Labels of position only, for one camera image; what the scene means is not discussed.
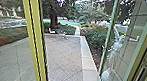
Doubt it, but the white outdoor chair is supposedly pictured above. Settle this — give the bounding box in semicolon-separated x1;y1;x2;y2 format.
48;27;57;35

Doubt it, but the low round green shrub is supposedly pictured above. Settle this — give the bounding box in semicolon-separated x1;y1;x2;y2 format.
56;23;78;37

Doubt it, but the green framed glass window wall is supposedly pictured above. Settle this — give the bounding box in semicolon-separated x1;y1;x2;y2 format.
0;0;55;81

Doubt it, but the dark green shrub bed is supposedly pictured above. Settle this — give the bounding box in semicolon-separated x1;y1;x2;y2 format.
82;24;110;52

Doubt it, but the large dark tree trunk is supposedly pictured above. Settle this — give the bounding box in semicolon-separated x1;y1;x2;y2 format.
39;0;71;31

